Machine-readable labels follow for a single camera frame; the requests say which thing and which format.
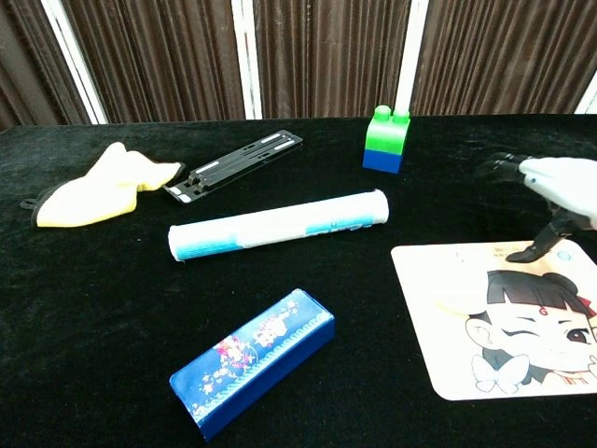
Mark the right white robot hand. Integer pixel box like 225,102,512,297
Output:
473,152,597,263

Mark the cartoon girl mouse pad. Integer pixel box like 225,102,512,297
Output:
390,239,597,401

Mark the brown pleated curtain panel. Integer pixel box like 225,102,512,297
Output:
410,0,597,116
62,0,246,125
0,0,92,132
254,0,411,119

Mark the green and blue toy brick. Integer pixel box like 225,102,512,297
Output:
362,105,411,175

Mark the white and blue rolled tube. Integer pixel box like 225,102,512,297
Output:
167,189,391,261

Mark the black folding laptop stand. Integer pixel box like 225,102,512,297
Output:
162,129,304,204

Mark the blue patterned rectangular box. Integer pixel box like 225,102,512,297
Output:
168,287,336,442

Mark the black velvet tablecloth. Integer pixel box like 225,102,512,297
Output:
0,114,597,448

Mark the white frame post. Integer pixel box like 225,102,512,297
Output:
394,0,430,118
39,0,109,125
230,0,263,120
574,83,597,116

